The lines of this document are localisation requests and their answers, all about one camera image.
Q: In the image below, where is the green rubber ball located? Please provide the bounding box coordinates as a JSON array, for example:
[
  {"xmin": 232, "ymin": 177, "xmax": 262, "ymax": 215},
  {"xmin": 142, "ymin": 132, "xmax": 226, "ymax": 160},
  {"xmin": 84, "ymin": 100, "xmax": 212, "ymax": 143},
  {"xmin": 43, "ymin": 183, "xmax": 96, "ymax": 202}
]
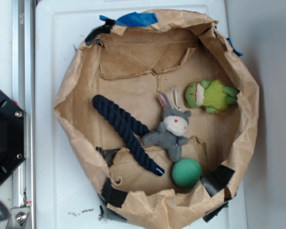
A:
[{"xmin": 172, "ymin": 158, "xmax": 202, "ymax": 189}]

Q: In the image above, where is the green plush frog toy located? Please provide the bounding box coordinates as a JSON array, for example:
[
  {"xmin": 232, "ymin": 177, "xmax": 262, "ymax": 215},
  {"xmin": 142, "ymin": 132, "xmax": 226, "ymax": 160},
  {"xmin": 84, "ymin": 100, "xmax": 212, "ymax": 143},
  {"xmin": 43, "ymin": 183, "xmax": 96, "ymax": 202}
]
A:
[{"xmin": 184, "ymin": 80, "xmax": 239, "ymax": 114}]

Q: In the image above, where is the aluminium extrusion rail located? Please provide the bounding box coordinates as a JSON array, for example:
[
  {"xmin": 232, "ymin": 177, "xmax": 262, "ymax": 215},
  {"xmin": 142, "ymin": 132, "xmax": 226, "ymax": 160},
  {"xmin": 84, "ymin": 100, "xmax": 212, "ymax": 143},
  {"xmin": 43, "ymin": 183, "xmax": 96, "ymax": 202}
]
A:
[{"xmin": 10, "ymin": 0, "xmax": 37, "ymax": 229}]

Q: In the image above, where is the white plastic tray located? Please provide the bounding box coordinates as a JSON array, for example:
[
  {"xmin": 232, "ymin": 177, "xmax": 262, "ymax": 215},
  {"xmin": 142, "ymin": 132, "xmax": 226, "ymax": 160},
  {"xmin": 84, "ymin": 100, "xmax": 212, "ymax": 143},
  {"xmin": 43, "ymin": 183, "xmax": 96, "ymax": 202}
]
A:
[{"xmin": 34, "ymin": 0, "xmax": 249, "ymax": 229}]

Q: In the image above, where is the dark blue twisted rope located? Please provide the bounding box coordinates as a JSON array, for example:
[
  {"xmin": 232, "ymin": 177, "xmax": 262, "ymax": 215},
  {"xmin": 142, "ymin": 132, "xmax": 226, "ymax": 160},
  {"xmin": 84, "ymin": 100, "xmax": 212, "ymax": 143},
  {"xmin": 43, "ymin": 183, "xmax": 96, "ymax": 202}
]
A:
[{"xmin": 92, "ymin": 94, "xmax": 165, "ymax": 177}]

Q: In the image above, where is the grey plush bunny toy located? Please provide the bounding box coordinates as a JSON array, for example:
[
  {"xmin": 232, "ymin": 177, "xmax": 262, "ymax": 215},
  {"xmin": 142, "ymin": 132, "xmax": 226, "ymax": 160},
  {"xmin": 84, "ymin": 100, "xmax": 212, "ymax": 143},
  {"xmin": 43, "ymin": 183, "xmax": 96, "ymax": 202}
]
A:
[{"xmin": 142, "ymin": 93, "xmax": 192, "ymax": 162}]

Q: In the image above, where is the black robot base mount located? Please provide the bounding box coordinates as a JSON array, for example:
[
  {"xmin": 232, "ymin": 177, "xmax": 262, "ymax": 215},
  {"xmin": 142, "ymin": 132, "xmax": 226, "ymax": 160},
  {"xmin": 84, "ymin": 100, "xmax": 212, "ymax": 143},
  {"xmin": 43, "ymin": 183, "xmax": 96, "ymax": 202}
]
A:
[{"xmin": 0, "ymin": 89, "xmax": 26, "ymax": 186}]

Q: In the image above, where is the brown paper bag bin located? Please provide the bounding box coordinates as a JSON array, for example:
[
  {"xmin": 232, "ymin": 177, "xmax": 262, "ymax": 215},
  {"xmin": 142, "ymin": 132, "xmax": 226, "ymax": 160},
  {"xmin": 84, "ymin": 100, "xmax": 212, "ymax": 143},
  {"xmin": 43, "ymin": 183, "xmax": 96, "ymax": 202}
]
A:
[{"xmin": 54, "ymin": 10, "xmax": 259, "ymax": 229}]

